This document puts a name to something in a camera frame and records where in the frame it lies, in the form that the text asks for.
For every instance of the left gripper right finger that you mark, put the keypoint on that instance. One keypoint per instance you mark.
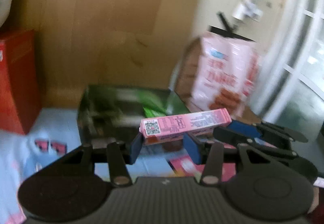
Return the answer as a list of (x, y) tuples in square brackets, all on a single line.
[(210, 154)]

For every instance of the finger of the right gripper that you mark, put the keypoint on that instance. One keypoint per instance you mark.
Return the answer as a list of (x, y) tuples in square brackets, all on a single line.
[(267, 132), (235, 138)]

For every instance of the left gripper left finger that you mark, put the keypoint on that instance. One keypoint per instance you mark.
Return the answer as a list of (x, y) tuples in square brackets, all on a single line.
[(121, 152)]

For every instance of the pink snack bar box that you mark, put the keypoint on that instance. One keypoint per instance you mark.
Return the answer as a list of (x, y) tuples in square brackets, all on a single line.
[(173, 128)]

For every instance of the black tin box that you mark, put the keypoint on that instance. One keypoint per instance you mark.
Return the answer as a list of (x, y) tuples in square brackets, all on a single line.
[(101, 116)]

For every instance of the large green snack packet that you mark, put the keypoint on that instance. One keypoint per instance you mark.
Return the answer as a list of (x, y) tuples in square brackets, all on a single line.
[(160, 102)]

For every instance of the large pink snack bag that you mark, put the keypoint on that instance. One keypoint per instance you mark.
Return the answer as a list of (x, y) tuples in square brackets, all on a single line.
[(225, 74)]

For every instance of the brown chair cushion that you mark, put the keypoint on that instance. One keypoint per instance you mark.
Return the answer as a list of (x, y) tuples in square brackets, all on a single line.
[(187, 77)]

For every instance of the red gift bag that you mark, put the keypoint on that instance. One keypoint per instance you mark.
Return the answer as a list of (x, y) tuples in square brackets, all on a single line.
[(20, 97)]

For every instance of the wooden board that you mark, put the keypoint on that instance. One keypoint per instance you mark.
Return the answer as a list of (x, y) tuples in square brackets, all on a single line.
[(119, 42)]

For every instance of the window frame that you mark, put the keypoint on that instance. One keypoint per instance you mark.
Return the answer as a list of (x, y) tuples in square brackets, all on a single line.
[(290, 89)]

